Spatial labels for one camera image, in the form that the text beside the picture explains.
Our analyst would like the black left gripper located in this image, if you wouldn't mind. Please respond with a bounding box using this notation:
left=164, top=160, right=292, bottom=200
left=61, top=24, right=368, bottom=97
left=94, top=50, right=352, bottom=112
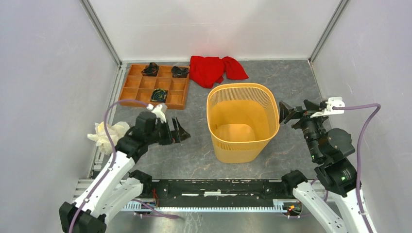
left=146, top=116, right=190, bottom=146

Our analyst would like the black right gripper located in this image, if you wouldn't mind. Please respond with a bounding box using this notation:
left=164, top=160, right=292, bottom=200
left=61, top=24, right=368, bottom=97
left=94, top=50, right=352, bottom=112
left=278, top=99, right=329, bottom=160

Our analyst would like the yellow mesh trash bin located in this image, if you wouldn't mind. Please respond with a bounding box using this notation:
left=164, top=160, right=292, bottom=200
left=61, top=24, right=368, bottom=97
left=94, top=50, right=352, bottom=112
left=206, top=83, right=280, bottom=164

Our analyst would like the pale yellow plastic trash bag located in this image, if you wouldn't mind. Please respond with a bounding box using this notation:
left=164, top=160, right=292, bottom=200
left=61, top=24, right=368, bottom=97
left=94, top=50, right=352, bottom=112
left=87, top=121, right=130, bottom=155

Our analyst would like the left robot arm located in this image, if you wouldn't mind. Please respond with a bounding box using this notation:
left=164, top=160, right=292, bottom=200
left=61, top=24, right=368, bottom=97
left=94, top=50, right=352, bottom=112
left=59, top=112, right=190, bottom=233

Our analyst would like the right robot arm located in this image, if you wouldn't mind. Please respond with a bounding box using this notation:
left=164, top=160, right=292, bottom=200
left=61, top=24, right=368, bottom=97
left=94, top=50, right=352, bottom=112
left=279, top=97, right=381, bottom=233

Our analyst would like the black green rolled item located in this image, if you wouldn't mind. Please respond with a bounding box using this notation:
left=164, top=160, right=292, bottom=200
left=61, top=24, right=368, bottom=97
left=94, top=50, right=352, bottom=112
left=151, top=88, right=168, bottom=103

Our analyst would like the black rolled item back right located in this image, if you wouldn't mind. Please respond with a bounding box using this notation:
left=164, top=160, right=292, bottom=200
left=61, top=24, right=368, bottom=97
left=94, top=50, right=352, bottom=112
left=171, top=66, right=189, bottom=78

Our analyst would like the orange wooden compartment tray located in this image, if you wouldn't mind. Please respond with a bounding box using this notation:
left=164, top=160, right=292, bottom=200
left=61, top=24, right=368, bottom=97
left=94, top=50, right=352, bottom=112
left=119, top=64, right=190, bottom=110

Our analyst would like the red cloth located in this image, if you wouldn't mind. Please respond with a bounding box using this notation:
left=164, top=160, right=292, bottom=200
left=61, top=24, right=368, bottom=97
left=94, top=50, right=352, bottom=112
left=189, top=56, right=249, bottom=89

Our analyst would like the black rolled item back left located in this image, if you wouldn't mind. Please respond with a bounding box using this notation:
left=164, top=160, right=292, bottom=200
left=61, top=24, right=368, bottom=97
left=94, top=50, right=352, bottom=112
left=141, top=62, right=159, bottom=77

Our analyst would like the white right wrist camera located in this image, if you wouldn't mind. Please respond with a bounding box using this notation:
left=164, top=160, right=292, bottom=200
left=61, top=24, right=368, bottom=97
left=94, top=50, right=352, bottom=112
left=310, top=97, right=345, bottom=118

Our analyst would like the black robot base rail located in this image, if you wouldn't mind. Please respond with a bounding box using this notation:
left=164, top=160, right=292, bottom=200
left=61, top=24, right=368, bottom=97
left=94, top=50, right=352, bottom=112
left=128, top=170, right=307, bottom=212

